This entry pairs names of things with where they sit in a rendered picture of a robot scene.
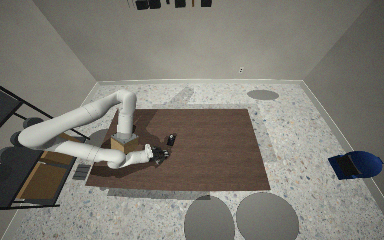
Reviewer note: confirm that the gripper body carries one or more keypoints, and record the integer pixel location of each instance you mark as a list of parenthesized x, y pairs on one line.
[(154, 159)]

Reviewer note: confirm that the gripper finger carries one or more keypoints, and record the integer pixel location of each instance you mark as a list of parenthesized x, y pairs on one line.
[(158, 149), (161, 157)]

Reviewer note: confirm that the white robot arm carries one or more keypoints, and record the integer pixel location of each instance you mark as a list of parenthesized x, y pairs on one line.
[(44, 136)]

